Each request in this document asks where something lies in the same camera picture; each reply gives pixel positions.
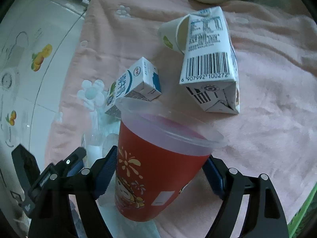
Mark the clear plastic bottle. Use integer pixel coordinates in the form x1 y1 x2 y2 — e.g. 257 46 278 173
82 110 120 168

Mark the red paper cup with lid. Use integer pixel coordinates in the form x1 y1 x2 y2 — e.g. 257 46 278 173
115 97 227 222

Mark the green mesh waste basket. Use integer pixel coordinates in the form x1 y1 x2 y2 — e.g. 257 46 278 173
288 184 316 237

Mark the pink fleece blanket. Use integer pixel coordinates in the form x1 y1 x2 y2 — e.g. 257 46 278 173
44 0 317 238

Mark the white green milk carton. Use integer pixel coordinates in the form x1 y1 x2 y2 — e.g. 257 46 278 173
105 57 162 118

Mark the large barcode milk carton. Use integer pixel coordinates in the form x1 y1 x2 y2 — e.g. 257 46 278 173
180 7 240 114

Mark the white paper cup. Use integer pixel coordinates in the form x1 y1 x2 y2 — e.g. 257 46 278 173
158 14 189 54

